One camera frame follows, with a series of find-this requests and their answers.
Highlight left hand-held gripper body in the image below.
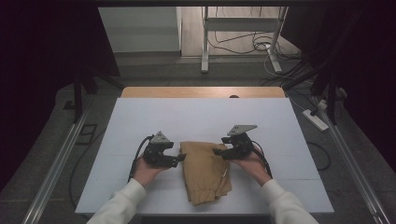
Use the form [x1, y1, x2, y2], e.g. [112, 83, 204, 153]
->
[142, 130, 179, 169]

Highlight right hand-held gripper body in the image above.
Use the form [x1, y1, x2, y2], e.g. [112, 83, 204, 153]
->
[221, 124, 259, 161]

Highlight tan pants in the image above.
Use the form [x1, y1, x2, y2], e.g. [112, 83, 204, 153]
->
[179, 141, 233, 207]

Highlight person's left hand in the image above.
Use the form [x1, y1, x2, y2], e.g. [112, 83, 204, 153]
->
[133, 154, 170, 188]

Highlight white power strip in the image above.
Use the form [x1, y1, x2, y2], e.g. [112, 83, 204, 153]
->
[302, 108, 330, 132]

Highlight black stand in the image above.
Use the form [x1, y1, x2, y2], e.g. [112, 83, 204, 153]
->
[281, 66, 342, 126]
[64, 69, 125, 124]

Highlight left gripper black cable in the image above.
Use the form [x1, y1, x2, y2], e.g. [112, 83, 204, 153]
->
[127, 134, 155, 183]

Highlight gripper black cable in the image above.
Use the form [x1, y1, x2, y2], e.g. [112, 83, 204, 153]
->
[127, 134, 155, 183]
[251, 140, 274, 180]

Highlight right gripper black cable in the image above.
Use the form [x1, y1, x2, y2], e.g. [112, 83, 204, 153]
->
[251, 140, 274, 180]

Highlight long black floor cable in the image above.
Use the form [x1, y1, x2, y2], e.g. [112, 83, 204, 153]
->
[68, 129, 106, 210]

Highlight black floor cable loop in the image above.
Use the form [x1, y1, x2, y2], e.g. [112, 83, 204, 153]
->
[306, 141, 332, 172]

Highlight tangle of floor cables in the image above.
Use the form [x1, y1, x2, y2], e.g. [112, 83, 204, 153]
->
[207, 7, 304, 62]

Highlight aluminium rail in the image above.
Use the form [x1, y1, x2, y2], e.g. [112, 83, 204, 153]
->
[321, 113, 394, 224]
[21, 110, 92, 224]

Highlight white metal stand frame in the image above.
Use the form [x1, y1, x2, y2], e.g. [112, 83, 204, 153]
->
[200, 6, 289, 75]

